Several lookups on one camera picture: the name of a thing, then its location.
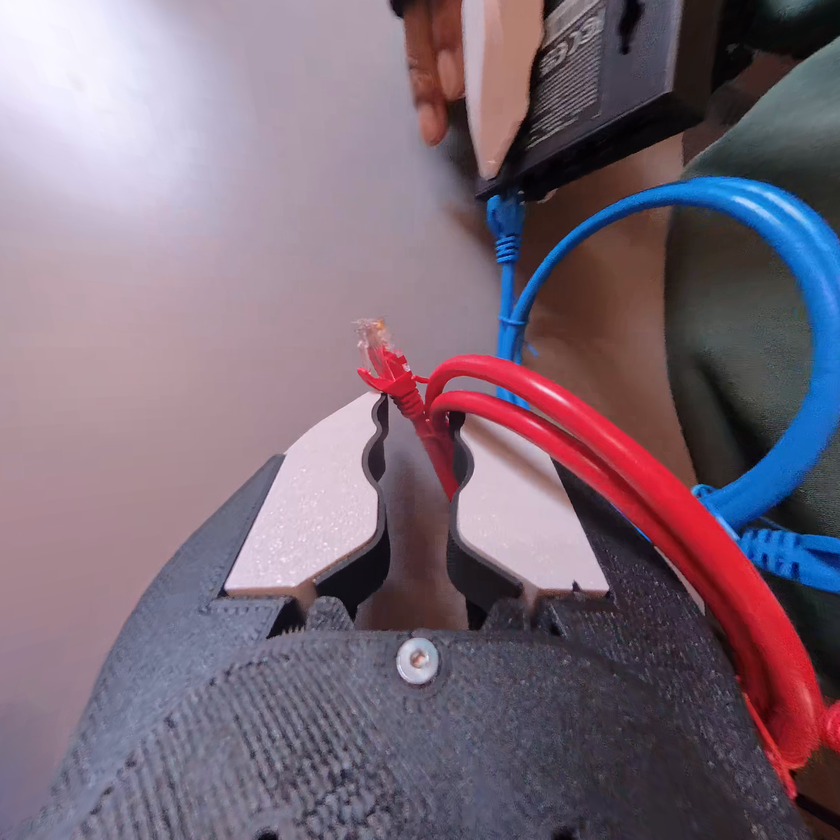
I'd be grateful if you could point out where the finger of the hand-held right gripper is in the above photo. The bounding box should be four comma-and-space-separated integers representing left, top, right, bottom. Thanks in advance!
461, 0, 546, 180

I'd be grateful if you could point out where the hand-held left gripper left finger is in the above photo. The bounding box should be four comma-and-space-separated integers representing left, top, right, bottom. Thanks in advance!
224, 392, 389, 602

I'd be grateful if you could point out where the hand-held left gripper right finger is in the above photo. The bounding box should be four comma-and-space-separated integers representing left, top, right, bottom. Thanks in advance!
448, 415, 613, 599

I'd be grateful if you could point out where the black network switch box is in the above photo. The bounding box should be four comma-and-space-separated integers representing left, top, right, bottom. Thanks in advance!
476, 0, 704, 202

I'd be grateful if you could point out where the red ethernet cable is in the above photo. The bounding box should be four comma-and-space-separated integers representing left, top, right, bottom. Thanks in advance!
354, 317, 840, 798

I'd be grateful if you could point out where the person's right hand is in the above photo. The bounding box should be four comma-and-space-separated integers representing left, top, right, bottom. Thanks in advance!
403, 0, 467, 147

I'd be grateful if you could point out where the person's green sweatshirt torso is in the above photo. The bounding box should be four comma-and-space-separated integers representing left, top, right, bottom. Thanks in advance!
664, 36, 840, 664

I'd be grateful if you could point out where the blue ethernet cable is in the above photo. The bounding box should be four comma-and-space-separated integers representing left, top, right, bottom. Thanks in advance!
486, 176, 840, 595

